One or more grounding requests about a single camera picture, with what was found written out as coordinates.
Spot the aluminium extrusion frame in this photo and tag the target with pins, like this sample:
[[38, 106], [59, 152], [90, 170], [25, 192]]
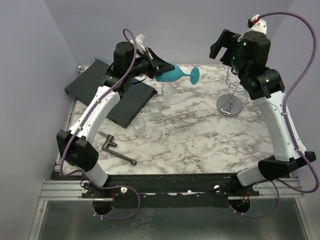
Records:
[[56, 189]]

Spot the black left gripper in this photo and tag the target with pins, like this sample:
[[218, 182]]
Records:
[[157, 66]]

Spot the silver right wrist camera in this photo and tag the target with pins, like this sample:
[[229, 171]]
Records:
[[255, 24]]

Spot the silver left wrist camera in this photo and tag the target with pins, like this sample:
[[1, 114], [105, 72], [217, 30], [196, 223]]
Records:
[[140, 42]]

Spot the clear ribbed wine glass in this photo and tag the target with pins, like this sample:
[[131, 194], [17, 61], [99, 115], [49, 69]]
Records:
[[155, 110]]

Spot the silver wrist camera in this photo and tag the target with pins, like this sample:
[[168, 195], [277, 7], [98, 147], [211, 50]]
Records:
[[255, 24], [140, 42]]

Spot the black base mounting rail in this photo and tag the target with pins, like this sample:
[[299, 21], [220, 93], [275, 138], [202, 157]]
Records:
[[172, 190]]

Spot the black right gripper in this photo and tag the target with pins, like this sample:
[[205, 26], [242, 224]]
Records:
[[228, 40]]

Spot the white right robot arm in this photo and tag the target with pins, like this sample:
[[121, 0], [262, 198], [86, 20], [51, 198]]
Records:
[[267, 91]]

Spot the blue wine glass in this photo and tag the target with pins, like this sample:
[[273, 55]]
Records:
[[177, 73]]

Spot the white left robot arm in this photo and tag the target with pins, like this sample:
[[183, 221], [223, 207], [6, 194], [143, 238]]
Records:
[[75, 144]]

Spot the chrome wine glass rack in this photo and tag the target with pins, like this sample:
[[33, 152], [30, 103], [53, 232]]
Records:
[[228, 104]]

